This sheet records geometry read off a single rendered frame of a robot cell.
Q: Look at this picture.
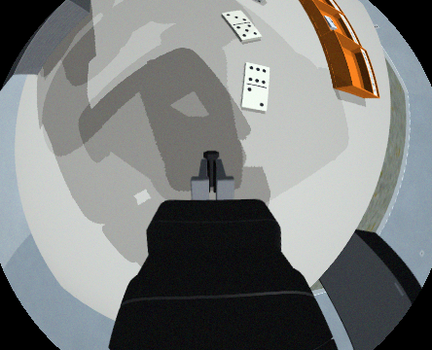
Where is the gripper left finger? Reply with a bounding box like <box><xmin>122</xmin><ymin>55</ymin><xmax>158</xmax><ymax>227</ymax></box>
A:
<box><xmin>191</xmin><ymin>159</ymin><xmax>210</xmax><ymax>200</ymax></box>

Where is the dark grey bolt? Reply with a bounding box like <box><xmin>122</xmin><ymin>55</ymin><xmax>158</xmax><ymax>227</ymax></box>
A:
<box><xmin>203</xmin><ymin>151</ymin><xmax>219</xmax><ymax>188</ymax></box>

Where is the white domino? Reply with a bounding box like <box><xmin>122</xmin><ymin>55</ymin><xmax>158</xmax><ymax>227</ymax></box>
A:
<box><xmin>240</xmin><ymin>62</ymin><xmax>270</xmax><ymax>112</ymax></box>
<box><xmin>221</xmin><ymin>11</ymin><xmax>262</xmax><ymax>43</ymax></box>

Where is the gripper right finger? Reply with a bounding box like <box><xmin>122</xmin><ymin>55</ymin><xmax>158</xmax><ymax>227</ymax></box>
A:
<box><xmin>213</xmin><ymin>158</ymin><xmax>234</xmax><ymax>200</ymax></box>

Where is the orange rack of labelled bins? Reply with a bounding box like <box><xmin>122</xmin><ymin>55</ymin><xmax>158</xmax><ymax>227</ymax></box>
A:
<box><xmin>299</xmin><ymin>0</ymin><xmax>379</xmax><ymax>98</ymax></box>

